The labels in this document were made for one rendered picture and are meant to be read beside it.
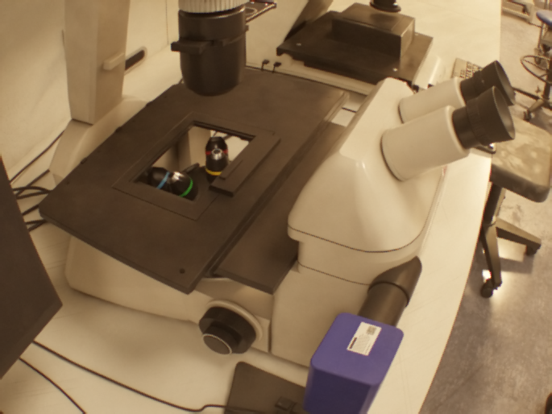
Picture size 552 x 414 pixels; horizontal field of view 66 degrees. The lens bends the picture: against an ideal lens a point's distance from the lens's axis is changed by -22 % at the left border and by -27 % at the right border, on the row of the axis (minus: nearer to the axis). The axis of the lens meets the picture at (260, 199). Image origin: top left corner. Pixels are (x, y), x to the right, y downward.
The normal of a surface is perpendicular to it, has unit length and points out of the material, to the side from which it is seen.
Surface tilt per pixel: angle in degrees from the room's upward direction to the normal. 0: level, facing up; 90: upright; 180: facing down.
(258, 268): 0
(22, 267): 86
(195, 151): 90
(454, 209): 0
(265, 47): 90
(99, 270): 48
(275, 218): 0
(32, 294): 86
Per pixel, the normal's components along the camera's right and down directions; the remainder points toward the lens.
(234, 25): 0.69, 0.46
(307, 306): -0.46, 0.58
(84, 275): -0.34, -0.07
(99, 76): 0.88, 0.42
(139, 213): -0.01, -0.76
